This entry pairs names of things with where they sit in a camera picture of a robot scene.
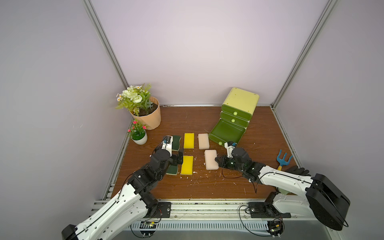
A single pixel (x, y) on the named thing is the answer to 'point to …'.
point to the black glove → (301, 170)
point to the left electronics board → (147, 228)
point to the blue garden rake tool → (282, 161)
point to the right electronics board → (275, 227)
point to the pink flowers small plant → (137, 131)
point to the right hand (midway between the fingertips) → (214, 156)
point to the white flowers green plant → (135, 98)
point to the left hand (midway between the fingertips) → (177, 147)
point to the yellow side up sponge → (189, 140)
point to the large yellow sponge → (187, 166)
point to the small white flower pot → (142, 141)
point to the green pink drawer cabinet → (242, 99)
